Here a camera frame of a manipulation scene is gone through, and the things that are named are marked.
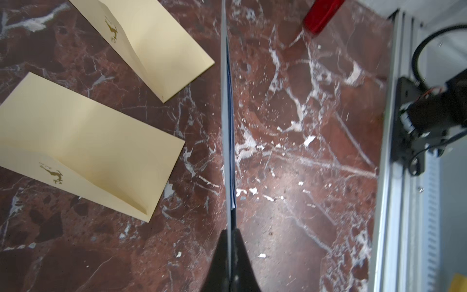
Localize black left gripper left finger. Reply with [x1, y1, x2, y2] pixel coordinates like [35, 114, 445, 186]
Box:
[200, 230, 230, 292]

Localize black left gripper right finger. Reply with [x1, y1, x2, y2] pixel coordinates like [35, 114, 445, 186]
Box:
[231, 228, 261, 292]

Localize grey-blue paper envelope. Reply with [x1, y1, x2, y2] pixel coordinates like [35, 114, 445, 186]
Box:
[220, 0, 238, 234]

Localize cream yellow envelope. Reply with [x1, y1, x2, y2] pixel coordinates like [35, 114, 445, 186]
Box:
[1, 73, 184, 222]
[72, 0, 215, 102]

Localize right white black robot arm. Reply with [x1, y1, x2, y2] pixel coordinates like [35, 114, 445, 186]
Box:
[394, 24, 467, 166]

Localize yellow plastic scoop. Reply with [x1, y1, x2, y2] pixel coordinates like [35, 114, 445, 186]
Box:
[448, 273, 467, 292]

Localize red black small object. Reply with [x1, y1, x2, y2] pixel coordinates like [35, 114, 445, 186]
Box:
[303, 0, 345, 35]

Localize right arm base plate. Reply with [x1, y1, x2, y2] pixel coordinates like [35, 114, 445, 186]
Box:
[391, 77, 425, 176]

